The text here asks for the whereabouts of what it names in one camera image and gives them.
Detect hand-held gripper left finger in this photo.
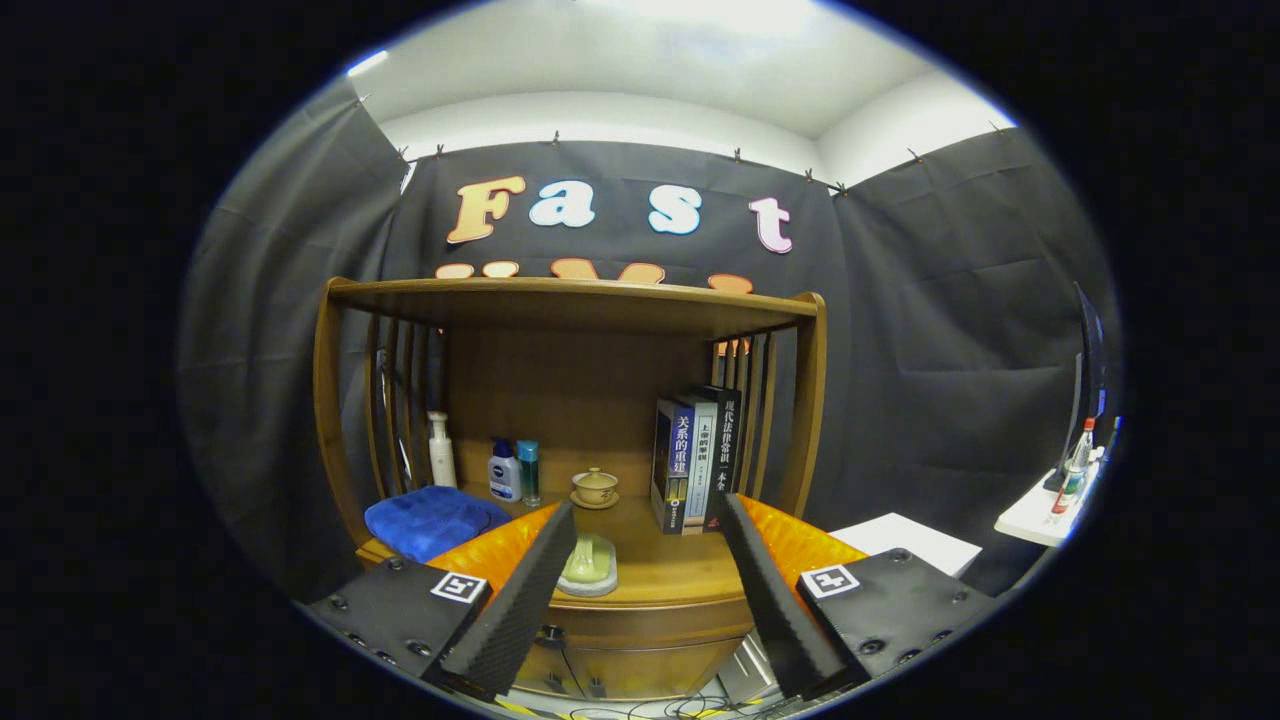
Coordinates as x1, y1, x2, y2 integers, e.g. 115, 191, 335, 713
305, 500, 579, 701

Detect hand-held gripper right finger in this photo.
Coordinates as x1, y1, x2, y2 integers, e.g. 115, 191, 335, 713
715, 492, 1001, 701

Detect wooden drawer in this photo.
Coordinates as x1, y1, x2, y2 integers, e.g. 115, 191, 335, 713
355, 540, 761, 651

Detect wooden cabinet door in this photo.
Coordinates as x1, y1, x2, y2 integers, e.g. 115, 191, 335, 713
515, 635, 586, 698
560, 640, 741, 701

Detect wooden countertop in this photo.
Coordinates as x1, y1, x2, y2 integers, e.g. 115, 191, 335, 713
360, 485, 801, 611

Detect white low cabinet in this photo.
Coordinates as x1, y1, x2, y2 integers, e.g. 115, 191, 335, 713
828, 512, 984, 579

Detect wooden cabinet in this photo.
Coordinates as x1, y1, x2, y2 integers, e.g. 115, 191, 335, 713
313, 277, 829, 701

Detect blue towel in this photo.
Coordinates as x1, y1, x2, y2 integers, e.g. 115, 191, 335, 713
364, 486, 513, 563

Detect white bottle blue cap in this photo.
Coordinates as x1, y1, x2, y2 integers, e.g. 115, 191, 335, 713
488, 439, 522, 503

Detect beige lidded teacup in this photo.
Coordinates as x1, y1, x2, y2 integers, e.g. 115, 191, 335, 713
570, 467, 621, 511

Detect white pump bottle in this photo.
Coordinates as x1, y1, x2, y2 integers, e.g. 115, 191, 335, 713
427, 411, 458, 489

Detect pale grey spine book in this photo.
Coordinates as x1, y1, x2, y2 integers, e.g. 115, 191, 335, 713
683, 393, 719, 528

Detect black spine book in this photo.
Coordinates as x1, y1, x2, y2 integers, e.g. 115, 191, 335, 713
700, 385, 743, 531

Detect blue spine book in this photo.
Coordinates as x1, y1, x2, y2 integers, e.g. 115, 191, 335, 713
650, 398, 696, 536

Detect white side table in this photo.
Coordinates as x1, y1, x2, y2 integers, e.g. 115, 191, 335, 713
994, 455, 1111, 549

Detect red label water bottle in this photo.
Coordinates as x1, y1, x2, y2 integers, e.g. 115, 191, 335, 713
1050, 418, 1096, 516

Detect computer monitor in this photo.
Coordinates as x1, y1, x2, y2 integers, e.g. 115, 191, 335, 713
1045, 282, 1109, 491

